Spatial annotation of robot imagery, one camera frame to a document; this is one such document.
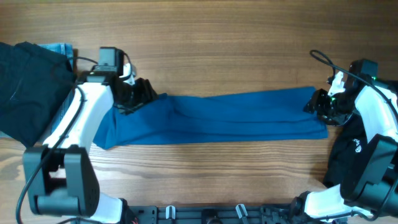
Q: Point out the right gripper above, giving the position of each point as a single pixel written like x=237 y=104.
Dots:
x=324 y=106

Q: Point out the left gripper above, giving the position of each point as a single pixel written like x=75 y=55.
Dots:
x=134 y=96

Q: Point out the blue polo shirt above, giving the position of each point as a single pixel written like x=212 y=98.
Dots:
x=254 y=116

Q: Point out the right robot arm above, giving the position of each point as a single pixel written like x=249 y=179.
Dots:
x=369 y=188

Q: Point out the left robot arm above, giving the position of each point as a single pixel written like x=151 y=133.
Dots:
x=59 y=178

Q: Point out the black polo shirt right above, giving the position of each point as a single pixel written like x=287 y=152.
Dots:
x=347 y=146

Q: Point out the light blue folded jeans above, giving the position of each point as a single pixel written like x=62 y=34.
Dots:
x=63 y=53

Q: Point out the black folded garment left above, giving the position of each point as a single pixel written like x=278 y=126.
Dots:
x=28 y=90

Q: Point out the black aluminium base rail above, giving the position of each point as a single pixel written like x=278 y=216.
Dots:
x=264 y=214

